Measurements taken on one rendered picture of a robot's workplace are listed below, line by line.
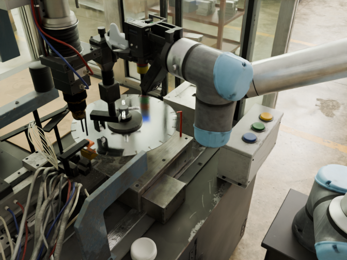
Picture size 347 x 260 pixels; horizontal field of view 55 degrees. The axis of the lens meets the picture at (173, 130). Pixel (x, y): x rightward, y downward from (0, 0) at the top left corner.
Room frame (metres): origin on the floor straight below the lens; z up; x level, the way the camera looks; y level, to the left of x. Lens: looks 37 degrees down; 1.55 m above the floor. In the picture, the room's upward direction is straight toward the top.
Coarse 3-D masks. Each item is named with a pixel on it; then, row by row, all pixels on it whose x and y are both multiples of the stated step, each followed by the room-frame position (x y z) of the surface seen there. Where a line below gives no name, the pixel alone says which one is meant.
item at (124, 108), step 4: (124, 104) 0.87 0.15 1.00; (116, 108) 0.85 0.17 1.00; (120, 108) 0.84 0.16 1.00; (124, 108) 0.84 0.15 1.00; (128, 108) 0.85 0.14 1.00; (132, 108) 0.85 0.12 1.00; (136, 108) 0.85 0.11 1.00; (124, 112) 0.83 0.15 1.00; (128, 112) 0.85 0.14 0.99; (124, 116) 0.81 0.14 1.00
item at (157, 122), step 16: (128, 96) 1.00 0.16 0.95; (144, 96) 1.00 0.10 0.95; (144, 112) 0.90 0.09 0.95; (160, 112) 0.90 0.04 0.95; (80, 128) 0.81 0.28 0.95; (144, 128) 0.81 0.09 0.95; (160, 128) 0.81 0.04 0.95; (176, 128) 0.82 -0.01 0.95; (96, 144) 0.74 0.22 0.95; (112, 144) 0.74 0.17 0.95; (128, 144) 0.74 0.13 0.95; (144, 144) 0.74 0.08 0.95; (160, 144) 0.74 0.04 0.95
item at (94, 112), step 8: (112, 104) 0.77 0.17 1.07; (96, 112) 0.78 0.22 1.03; (104, 112) 0.78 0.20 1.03; (112, 112) 0.77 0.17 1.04; (120, 112) 0.79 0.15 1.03; (96, 120) 0.77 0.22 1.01; (104, 120) 0.77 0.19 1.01; (112, 120) 0.76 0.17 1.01; (96, 128) 0.78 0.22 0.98; (104, 128) 0.78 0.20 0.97
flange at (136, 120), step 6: (132, 114) 0.87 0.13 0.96; (138, 114) 0.88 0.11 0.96; (120, 120) 0.83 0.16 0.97; (126, 120) 0.83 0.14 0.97; (132, 120) 0.84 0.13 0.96; (138, 120) 0.84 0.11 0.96; (108, 126) 0.82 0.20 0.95; (114, 126) 0.81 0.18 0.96; (120, 126) 0.81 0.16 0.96; (126, 126) 0.81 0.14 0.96; (132, 126) 0.81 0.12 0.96; (138, 126) 0.82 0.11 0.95
